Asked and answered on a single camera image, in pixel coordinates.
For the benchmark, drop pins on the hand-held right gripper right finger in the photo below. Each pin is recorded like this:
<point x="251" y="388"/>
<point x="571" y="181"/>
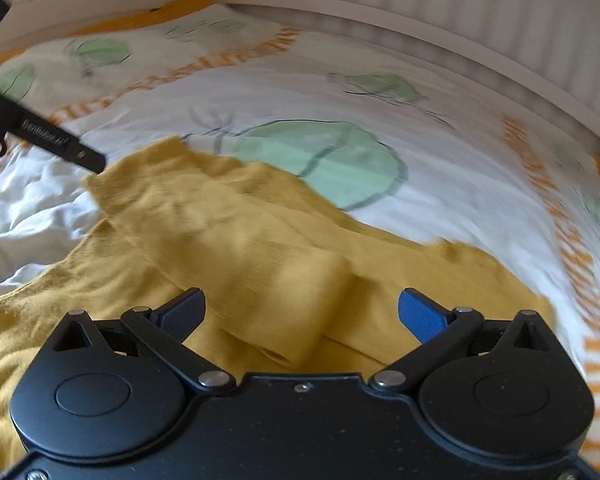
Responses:
<point x="420" y="312"/>

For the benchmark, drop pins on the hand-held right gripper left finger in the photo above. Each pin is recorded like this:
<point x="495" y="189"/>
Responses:
<point x="182" y="312"/>

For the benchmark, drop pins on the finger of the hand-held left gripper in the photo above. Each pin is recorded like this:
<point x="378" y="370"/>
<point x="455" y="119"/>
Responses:
<point x="55" y="141"/>

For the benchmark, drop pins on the yellow knit garment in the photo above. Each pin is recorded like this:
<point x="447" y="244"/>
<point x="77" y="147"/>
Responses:
<point x="220" y="240"/>

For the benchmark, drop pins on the white leaf-print duvet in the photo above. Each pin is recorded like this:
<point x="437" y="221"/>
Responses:
<point x="430" y="185"/>

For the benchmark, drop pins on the white slatted bed frame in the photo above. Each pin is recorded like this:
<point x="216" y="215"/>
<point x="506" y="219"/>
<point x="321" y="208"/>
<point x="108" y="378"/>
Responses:
<point x="430" y="10"/>

